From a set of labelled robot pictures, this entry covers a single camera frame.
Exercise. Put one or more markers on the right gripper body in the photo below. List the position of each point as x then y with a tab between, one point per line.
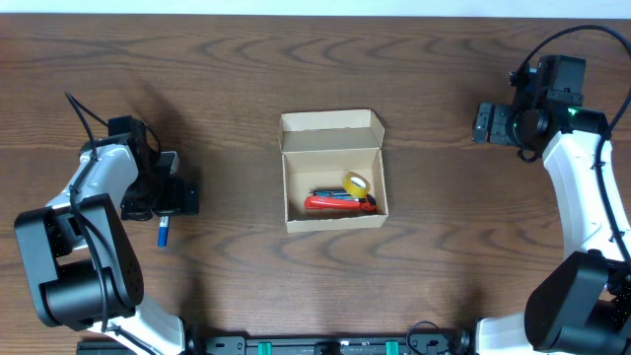
503	126

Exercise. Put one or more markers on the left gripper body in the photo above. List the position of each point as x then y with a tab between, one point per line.
151	195

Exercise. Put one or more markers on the blue capped marker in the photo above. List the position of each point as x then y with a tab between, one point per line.
164	227

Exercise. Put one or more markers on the red utility knife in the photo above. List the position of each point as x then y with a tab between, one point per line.
366	204

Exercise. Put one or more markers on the yellow tape roll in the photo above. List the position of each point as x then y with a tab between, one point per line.
356	185

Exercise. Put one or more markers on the cardboard box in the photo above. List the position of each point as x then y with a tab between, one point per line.
318	149

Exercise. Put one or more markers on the red black stapler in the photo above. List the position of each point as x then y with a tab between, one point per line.
338	193

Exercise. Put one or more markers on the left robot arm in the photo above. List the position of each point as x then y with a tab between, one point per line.
81	267

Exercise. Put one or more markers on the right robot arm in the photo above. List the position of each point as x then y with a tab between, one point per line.
583	306

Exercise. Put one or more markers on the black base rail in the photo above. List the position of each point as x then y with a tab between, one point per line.
423	338

